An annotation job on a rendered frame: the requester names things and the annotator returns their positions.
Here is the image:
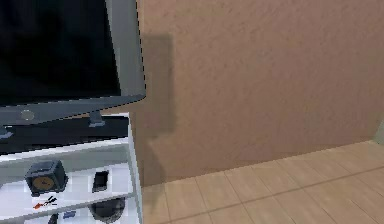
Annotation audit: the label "grey framed television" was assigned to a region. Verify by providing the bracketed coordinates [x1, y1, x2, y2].
[0, 0, 148, 140]

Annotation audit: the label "orange handled scissors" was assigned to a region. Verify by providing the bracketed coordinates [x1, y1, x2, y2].
[32, 195, 58, 210]

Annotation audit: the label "black cell phone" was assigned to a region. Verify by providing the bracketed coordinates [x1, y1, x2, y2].
[91, 170, 110, 193]

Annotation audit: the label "white television stand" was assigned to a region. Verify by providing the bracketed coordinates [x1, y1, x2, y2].
[0, 112, 144, 224]

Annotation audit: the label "black cube alarm clock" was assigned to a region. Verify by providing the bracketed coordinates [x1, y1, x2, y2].
[24, 160, 69, 197]

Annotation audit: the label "black round bowl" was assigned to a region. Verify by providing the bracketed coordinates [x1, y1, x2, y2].
[88, 197, 127, 224]

